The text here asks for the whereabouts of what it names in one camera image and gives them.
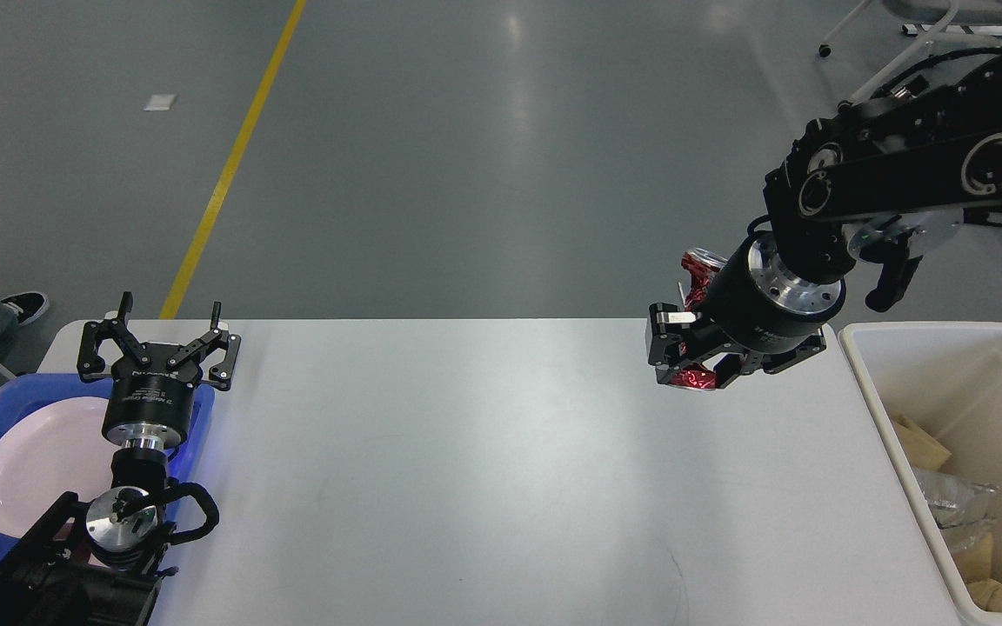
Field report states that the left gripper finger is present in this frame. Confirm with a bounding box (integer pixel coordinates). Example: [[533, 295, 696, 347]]
[[166, 301, 242, 391], [77, 290, 154, 383]]

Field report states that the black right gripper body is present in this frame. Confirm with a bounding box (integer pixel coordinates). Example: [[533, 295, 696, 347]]
[[698, 233, 846, 354]]

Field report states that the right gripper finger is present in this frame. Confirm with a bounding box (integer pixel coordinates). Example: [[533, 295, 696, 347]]
[[713, 331, 826, 390], [645, 303, 728, 387]]

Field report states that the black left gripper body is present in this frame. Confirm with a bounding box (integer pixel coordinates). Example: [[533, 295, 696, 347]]
[[101, 356, 203, 449]]

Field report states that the crushed red can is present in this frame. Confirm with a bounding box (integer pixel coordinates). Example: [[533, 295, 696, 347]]
[[671, 247, 727, 391]]

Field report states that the pink plate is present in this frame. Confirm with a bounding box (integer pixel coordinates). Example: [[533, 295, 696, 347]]
[[0, 396, 117, 538]]

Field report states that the large brown paper bag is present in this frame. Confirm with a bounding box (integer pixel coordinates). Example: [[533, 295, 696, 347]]
[[890, 415, 952, 472]]

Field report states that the aluminium foil tray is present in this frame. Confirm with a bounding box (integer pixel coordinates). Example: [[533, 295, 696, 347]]
[[913, 467, 999, 529]]

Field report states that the brown paper ball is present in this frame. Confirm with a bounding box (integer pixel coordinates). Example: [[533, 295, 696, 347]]
[[966, 578, 1002, 613]]

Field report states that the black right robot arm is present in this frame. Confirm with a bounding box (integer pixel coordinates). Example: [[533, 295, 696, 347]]
[[647, 48, 1002, 391]]

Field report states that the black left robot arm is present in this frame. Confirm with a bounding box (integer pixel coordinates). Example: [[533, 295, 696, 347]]
[[0, 292, 240, 625]]

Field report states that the black sneaker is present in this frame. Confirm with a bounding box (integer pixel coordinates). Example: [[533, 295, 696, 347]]
[[0, 290, 50, 326]]

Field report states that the beige plastic bin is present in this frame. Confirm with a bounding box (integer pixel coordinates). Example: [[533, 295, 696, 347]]
[[839, 322, 1002, 625]]

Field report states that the white floor tape patch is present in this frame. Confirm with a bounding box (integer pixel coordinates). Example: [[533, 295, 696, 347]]
[[143, 94, 177, 112]]

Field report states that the white office chair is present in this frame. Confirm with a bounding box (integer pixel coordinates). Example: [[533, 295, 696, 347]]
[[848, 1, 1002, 103]]

